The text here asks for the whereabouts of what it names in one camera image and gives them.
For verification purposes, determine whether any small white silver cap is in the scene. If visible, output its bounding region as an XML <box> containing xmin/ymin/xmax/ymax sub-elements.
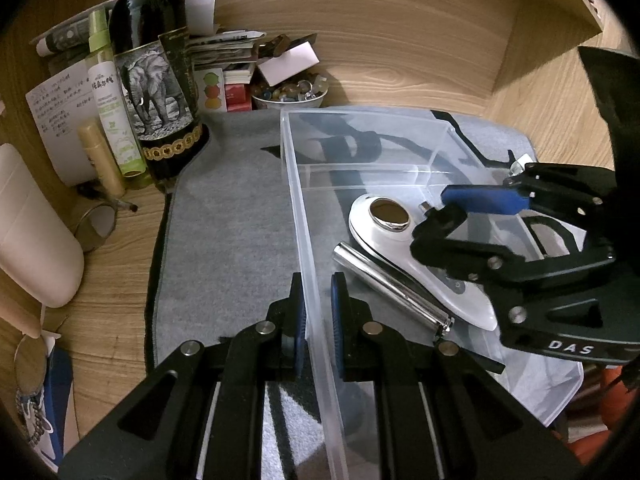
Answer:
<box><xmin>509</xmin><ymin>154</ymin><xmax>535</xmax><ymax>178</ymax></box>

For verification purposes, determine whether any orange sleeve forearm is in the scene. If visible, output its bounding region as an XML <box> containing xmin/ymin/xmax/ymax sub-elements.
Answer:
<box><xmin>567</xmin><ymin>365</ymin><xmax>639</xmax><ymax>465</ymax></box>

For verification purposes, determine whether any white handheld massager device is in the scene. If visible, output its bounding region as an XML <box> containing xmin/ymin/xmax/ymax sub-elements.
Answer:
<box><xmin>348</xmin><ymin>194</ymin><xmax>498</xmax><ymax>332</ymax></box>

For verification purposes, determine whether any fruit sticker card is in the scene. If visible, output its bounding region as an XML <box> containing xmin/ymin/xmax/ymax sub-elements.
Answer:
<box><xmin>195</xmin><ymin>67</ymin><xmax>227</xmax><ymax>113</ymax></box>

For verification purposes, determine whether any white handwritten paper note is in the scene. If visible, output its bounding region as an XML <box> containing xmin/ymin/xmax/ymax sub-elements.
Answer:
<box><xmin>25</xmin><ymin>61</ymin><xmax>98</xmax><ymax>186</ymax></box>

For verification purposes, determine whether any grey felt desk mat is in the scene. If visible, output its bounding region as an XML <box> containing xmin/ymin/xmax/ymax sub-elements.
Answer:
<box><xmin>144</xmin><ymin>105</ymin><xmax>537</xmax><ymax>480</ymax></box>

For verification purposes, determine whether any beige cylindrical speaker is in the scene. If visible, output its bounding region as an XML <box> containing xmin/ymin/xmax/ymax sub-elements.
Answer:
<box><xmin>1</xmin><ymin>143</ymin><xmax>85</xmax><ymax>308</ymax></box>

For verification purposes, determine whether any clear tape roll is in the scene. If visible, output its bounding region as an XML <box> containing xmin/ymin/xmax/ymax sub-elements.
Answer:
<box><xmin>72</xmin><ymin>196</ymin><xmax>117</xmax><ymax>254</ymax></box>

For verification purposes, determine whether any stack of books and papers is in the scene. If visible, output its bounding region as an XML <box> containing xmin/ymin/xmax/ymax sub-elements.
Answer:
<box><xmin>188</xmin><ymin>29</ymin><xmax>266</xmax><ymax>102</ymax></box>

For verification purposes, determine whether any blue white card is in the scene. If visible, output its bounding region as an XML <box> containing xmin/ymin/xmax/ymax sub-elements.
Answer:
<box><xmin>39</xmin><ymin>347</ymin><xmax>79</xmax><ymax>471</ymax></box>

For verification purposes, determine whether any beige lip balm tube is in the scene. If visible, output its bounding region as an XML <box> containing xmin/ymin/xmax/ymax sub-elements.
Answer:
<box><xmin>77</xmin><ymin>118</ymin><xmax>126</xmax><ymax>198</ymax></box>

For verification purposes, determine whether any beaded metal bracelet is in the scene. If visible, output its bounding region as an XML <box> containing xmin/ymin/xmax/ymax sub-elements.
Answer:
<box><xmin>13</xmin><ymin>334</ymin><xmax>54</xmax><ymax>449</ymax></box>

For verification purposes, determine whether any dark wine bottle elephant label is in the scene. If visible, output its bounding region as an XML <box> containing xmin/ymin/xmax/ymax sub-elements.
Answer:
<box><xmin>110</xmin><ymin>0</ymin><xmax>209</xmax><ymax>194</ymax></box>

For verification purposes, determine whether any green white spray bottle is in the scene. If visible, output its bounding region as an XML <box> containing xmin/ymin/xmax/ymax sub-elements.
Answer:
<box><xmin>86</xmin><ymin>8</ymin><xmax>146</xmax><ymax>179</ymax></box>

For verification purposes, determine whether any small white box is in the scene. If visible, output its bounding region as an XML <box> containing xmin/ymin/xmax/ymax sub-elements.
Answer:
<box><xmin>258</xmin><ymin>41</ymin><xmax>320</xmax><ymax>87</ymax></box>

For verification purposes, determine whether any silver metal cylinder tube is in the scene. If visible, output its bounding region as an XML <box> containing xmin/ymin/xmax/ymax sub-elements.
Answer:
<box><xmin>332</xmin><ymin>242</ymin><xmax>454</xmax><ymax>334</ymax></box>

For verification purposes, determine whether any clear plastic storage bin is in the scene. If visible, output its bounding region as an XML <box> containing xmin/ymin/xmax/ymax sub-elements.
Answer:
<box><xmin>280</xmin><ymin>107</ymin><xmax>584</xmax><ymax>479</ymax></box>

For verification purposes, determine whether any white bowl of trinkets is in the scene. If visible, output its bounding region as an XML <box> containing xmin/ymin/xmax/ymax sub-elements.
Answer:
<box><xmin>250</xmin><ymin>74</ymin><xmax>329</xmax><ymax>110</ymax></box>

